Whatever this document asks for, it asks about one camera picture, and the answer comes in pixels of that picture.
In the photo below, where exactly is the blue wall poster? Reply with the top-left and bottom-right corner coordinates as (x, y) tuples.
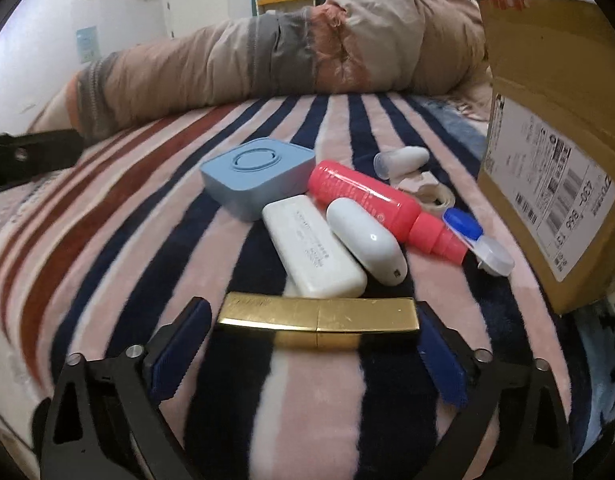
(76, 26), (101, 64)

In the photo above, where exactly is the clear tape roll with dispenser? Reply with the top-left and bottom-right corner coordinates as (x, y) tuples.
(396, 171), (456, 217)

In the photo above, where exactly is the light blue square box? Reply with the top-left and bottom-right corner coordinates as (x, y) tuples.
(200, 138), (316, 222)

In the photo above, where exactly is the white rectangular case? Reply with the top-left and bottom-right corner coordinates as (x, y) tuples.
(262, 195), (367, 299)

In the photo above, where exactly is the brown cardboard box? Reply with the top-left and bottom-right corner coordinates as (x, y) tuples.
(477, 0), (615, 313)

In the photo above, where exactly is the white door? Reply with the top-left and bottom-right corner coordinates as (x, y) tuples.
(165, 0), (228, 38)

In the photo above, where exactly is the gold rectangular case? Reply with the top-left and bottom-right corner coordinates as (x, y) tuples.
(217, 292), (419, 350)

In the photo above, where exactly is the white oval case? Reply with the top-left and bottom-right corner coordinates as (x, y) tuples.
(326, 197), (408, 286)

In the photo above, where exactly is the pink spray bottle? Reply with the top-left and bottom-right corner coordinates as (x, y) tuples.
(307, 160), (468, 266)

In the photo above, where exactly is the yellow side table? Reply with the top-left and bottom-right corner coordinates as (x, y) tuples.
(255, 0), (316, 15)

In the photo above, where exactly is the small white capped bottle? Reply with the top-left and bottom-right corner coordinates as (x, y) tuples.
(373, 146), (430, 180)

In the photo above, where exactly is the rolled pink grey duvet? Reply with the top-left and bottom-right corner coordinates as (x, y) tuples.
(30, 0), (492, 144)

